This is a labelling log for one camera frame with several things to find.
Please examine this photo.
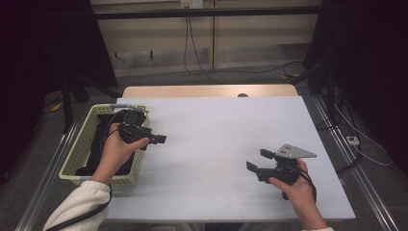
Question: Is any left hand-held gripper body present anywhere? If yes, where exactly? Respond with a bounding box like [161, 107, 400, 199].
[117, 106, 152, 151]

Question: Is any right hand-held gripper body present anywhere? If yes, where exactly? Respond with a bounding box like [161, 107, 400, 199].
[256, 142, 319, 187]

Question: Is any black cloth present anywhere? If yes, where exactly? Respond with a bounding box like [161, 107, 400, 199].
[74, 110, 137, 177]

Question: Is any pale yellow plastic basket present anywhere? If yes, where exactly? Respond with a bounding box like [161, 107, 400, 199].
[58, 103, 151, 187]

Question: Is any person's right hand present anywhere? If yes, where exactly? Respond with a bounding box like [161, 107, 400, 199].
[268, 159, 323, 219]

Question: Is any person's left hand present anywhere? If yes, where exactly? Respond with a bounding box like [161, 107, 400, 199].
[90, 122, 150, 185]

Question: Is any white table board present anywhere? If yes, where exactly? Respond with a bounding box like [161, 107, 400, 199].
[72, 95, 356, 223]

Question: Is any wooden table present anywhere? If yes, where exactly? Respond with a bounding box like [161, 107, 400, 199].
[121, 84, 299, 99]

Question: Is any black tripod stand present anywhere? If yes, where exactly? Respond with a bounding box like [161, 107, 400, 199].
[60, 72, 123, 135]

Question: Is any black metal stand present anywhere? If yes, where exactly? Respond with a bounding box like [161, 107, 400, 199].
[288, 59, 342, 127]

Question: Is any black curtain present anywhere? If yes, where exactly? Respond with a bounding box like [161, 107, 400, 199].
[302, 0, 408, 176]
[0, 0, 118, 182]

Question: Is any black horizontal bar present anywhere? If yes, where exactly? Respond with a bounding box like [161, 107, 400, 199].
[93, 6, 322, 20]

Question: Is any right hand-held gripper black cable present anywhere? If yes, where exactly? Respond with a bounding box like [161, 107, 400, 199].
[297, 165, 319, 202]

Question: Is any hand-held gripper black cable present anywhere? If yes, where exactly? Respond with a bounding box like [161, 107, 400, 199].
[297, 165, 319, 202]
[44, 110, 130, 231]

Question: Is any black floor cable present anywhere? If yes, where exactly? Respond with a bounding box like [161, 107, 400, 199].
[315, 95, 363, 174]

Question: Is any aluminium floor rail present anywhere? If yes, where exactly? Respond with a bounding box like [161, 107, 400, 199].
[309, 94, 400, 231]
[13, 110, 86, 231]

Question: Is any white cable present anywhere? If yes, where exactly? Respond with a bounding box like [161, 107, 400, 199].
[333, 101, 394, 167]

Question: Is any black hanging cable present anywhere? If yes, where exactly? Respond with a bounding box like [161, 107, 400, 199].
[183, 7, 304, 86]

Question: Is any left hand-held gripper black cable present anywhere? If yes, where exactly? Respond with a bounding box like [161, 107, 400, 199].
[44, 110, 130, 231]

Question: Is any white wall socket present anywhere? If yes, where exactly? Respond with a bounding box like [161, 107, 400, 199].
[180, 0, 204, 10]

